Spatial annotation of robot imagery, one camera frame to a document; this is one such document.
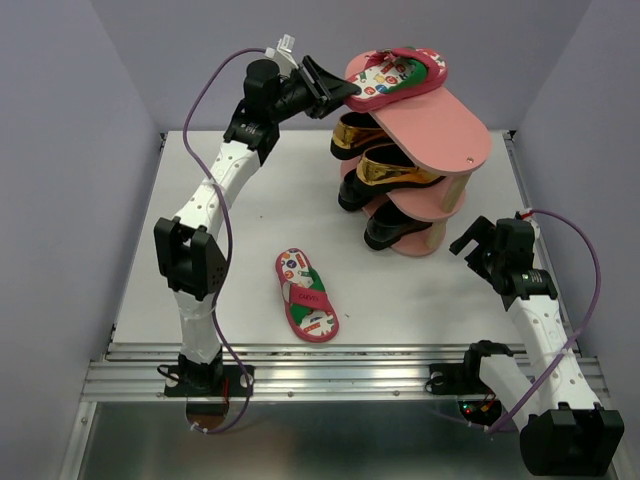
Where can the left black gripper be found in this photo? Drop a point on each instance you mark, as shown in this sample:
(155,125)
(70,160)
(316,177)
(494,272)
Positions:
(331,86)

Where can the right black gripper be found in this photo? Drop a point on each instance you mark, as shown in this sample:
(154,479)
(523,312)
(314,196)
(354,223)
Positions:
(481,231)

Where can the gold metallic loafer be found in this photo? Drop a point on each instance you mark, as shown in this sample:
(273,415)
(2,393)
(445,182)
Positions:
(354,134)
(385,168)

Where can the upturned pink sole sandal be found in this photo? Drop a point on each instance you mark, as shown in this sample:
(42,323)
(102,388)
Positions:
(392,75)

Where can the black patent loafer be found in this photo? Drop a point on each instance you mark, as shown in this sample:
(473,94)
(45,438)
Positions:
(354,194)
(388,225)

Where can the colourful red-strap sandal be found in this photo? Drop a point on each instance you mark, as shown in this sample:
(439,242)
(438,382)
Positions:
(307,306)

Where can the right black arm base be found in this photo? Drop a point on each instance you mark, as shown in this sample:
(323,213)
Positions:
(460,377)

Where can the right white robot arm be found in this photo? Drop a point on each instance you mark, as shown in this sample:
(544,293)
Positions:
(564,429)

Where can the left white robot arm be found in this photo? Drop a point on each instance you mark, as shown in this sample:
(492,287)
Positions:
(187,251)

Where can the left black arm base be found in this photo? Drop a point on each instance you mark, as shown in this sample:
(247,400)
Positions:
(228,382)

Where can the pink three-tier shoe shelf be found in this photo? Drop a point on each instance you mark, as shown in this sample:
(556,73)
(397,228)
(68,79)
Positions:
(441,135)

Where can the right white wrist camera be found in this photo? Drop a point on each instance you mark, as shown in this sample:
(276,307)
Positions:
(532,222)

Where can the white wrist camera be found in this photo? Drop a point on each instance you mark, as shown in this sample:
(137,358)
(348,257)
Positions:
(283,55)
(532,222)

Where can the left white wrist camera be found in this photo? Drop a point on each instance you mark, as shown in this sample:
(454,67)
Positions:
(283,55)

